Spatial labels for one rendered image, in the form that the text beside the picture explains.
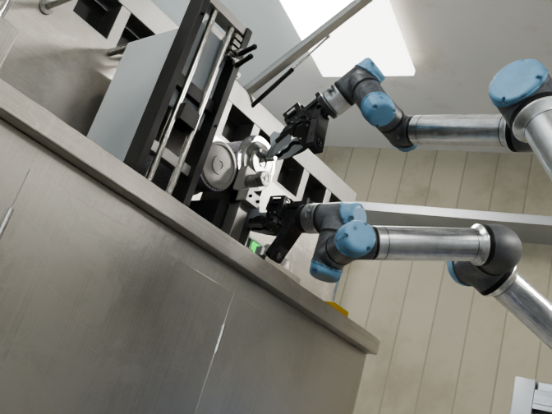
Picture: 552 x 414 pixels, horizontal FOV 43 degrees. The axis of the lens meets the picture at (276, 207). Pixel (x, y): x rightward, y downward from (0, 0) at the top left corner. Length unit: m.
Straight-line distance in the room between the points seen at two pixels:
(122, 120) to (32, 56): 0.30
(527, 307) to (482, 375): 2.72
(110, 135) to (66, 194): 0.58
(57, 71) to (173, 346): 0.87
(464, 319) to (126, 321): 3.59
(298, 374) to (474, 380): 3.02
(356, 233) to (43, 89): 0.87
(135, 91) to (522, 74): 0.88
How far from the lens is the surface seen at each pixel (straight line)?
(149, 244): 1.23
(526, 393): 1.26
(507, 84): 1.46
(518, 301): 1.80
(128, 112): 1.69
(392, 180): 5.18
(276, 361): 1.50
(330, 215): 1.62
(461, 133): 1.67
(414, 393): 4.56
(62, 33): 1.91
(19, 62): 1.82
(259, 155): 1.82
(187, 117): 1.50
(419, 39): 4.21
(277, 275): 1.44
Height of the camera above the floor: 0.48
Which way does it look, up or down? 22 degrees up
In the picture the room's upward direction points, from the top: 17 degrees clockwise
